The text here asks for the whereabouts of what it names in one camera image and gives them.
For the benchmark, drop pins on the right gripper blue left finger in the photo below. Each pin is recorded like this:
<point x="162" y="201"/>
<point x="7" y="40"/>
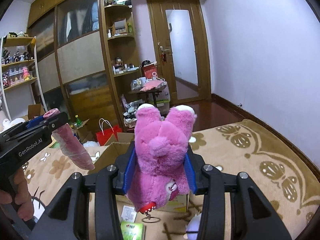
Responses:
<point x="129" y="169"/>

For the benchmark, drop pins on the finger of the left gripper seen across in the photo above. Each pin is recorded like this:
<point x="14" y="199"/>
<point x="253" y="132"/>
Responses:
<point x="34" y="122"/>

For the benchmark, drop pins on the pink plush bear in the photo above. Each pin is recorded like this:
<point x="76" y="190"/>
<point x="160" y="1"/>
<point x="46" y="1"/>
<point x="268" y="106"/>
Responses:
<point x="161" y="146"/>

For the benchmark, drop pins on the left hand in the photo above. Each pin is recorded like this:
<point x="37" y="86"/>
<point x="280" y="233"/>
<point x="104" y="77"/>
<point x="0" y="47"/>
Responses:
<point x="23" y="197"/>

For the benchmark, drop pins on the small black side table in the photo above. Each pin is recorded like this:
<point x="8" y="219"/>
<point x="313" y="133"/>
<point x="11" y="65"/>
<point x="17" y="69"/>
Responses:
<point x="153" y="91"/>

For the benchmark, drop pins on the cardboard box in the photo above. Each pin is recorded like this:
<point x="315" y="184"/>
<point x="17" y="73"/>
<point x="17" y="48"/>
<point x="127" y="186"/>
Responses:
<point x="116" y="147"/>

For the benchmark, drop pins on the beige flower blanket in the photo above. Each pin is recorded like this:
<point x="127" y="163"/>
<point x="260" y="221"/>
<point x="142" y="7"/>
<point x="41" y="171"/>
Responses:
<point x="285" y="180"/>

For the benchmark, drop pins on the white-haired purple doll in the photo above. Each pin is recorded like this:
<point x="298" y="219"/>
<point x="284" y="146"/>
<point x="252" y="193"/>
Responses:
<point x="191" y="230"/>

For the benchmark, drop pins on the green bottle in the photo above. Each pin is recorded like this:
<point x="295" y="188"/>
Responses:
<point x="78" y="121"/>

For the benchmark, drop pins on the white display shelf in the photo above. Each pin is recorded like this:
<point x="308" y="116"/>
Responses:
<point x="20" y="76"/>

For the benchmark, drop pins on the wooden door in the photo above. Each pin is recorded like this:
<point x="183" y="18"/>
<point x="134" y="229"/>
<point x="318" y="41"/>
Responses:
<point x="181" y="47"/>

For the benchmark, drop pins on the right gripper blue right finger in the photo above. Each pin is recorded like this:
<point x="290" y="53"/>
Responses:
<point x="189" y="171"/>

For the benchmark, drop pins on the wooden wardrobe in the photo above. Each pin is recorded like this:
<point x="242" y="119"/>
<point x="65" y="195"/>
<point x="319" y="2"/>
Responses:
<point x="86" y="56"/>

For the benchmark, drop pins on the red paper bag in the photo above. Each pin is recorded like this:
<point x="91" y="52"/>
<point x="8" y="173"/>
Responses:
<point x="106" y="131"/>

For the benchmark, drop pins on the pink plush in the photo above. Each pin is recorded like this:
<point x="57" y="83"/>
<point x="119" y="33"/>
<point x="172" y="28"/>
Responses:
<point x="72" y="147"/>

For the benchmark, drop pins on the red gift bag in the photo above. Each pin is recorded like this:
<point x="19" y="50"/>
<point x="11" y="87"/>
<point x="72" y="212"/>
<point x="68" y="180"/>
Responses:
<point x="150" y="71"/>

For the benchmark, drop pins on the green tissue pack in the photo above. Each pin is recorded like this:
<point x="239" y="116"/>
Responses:
<point x="132" y="231"/>

